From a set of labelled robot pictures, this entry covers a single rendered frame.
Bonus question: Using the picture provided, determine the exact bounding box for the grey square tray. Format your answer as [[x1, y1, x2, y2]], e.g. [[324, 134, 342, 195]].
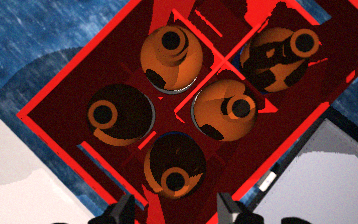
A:
[[247, 118, 358, 224]]

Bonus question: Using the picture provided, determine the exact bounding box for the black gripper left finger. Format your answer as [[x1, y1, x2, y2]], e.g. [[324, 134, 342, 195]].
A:
[[87, 194, 135, 224]]

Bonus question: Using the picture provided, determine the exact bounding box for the red crate with dividers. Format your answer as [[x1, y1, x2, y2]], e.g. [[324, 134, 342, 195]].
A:
[[16, 0, 358, 224]]

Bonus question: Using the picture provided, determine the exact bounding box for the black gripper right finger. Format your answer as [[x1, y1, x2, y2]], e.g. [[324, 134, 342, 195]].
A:
[[217, 193, 312, 224]]

